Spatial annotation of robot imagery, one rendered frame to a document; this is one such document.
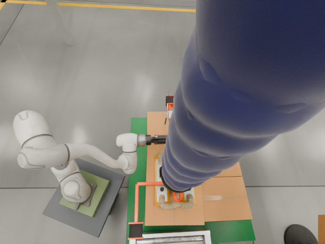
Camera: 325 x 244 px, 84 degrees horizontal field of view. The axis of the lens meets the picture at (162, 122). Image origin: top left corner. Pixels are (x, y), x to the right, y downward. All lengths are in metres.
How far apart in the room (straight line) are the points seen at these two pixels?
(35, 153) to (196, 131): 0.75
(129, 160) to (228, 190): 1.14
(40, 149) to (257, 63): 0.90
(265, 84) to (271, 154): 2.87
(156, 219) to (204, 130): 1.08
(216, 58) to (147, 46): 3.59
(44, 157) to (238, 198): 1.72
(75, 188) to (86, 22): 3.66
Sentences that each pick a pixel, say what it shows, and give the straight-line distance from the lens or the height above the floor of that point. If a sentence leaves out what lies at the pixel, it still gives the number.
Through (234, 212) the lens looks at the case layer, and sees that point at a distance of 2.04.
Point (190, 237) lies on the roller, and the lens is 1.92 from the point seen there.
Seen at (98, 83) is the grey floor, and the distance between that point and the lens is 3.26.
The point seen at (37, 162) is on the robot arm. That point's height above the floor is 1.64.
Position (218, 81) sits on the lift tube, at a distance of 0.24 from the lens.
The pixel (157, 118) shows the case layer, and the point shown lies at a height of 0.54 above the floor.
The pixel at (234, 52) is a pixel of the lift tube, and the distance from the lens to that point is 0.20.
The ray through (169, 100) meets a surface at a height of 1.23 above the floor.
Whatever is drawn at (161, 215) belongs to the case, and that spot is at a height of 1.07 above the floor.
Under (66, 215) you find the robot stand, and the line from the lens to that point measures 1.81.
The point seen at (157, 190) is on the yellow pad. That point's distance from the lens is 1.34.
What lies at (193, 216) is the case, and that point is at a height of 1.07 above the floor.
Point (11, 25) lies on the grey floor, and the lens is 5.01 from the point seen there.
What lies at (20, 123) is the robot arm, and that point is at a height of 1.65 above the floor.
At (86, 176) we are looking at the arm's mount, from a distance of 1.73.
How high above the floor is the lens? 2.42
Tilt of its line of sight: 62 degrees down
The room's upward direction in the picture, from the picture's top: 7 degrees clockwise
